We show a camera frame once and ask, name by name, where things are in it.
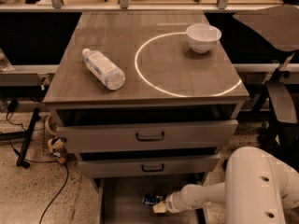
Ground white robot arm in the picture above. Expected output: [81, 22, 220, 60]
[153, 147, 299, 224]

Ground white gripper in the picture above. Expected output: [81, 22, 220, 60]
[152, 191, 180, 214]

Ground black office chair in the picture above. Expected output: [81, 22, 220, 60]
[234, 5, 299, 169]

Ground grey drawer cabinet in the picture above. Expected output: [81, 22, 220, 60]
[43, 10, 250, 224]

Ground top drawer with handle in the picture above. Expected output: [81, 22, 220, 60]
[57, 119, 238, 153]

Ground wire basket with items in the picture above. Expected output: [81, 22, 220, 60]
[44, 115, 67, 164]

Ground clear plastic water bottle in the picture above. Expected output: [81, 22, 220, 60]
[82, 49, 125, 91]

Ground drawer with handle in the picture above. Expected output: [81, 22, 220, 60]
[78, 155, 220, 178]
[57, 119, 238, 153]

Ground open bottom drawer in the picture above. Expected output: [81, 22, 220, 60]
[95, 175, 206, 224]

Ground blue pepsi can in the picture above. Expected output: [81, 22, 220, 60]
[142, 193, 164, 208]

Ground black floor cable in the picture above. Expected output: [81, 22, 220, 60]
[0, 109, 70, 224]

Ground middle drawer with handle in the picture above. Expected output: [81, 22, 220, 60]
[78, 155, 220, 178]

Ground black stand leg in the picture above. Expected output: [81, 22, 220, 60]
[16, 108, 40, 168]

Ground white bowl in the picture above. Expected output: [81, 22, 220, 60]
[186, 23, 221, 53]

